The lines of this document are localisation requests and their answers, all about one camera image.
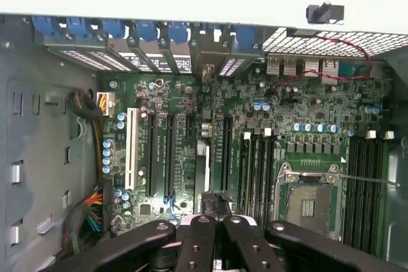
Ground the red black twisted wire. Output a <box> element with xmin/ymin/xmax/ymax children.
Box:
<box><xmin>270</xmin><ymin>34</ymin><xmax>373</xmax><ymax>94</ymax></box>

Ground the open black PC case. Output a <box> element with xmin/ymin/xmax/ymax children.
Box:
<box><xmin>0</xmin><ymin>0</ymin><xmax>408</xmax><ymax>272</ymax></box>

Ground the green motherboard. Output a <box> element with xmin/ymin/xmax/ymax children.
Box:
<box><xmin>98</xmin><ymin>58</ymin><xmax>393</xmax><ymax>254</ymax></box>

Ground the white expansion slot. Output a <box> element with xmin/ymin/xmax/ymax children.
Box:
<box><xmin>125</xmin><ymin>107</ymin><xmax>140</xmax><ymax>192</ymax></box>

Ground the CPU socket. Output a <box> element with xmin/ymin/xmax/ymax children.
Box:
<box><xmin>275</xmin><ymin>160</ymin><xmax>344</xmax><ymax>238</ymax></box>

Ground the braided power cable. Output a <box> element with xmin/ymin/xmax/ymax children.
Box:
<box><xmin>68</xmin><ymin>89</ymin><xmax>105</xmax><ymax>183</ymax></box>

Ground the expansion slot with blue latch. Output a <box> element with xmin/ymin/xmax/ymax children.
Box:
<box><xmin>164</xmin><ymin>113</ymin><xmax>177</xmax><ymax>218</ymax></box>

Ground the long black expansion slot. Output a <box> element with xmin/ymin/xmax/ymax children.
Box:
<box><xmin>145</xmin><ymin>113</ymin><xmax>159</xmax><ymax>199</ymax></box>
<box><xmin>222</xmin><ymin>115</ymin><xmax>234</xmax><ymax>192</ymax></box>

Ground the multicolour power wire bundle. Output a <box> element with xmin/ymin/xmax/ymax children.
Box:
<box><xmin>62</xmin><ymin>184</ymin><xmax>106</xmax><ymax>255</ymax></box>

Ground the metal socket cover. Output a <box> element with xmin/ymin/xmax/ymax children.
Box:
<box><xmin>276</xmin><ymin>162</ymin><xmax>342</xmax><ymax>187</ymax></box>

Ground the metal locking lever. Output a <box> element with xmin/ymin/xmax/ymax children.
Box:
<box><xmin>337</xmin><ymin>172</ymin><xmax>402</xmax><ymax>187</ymax></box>

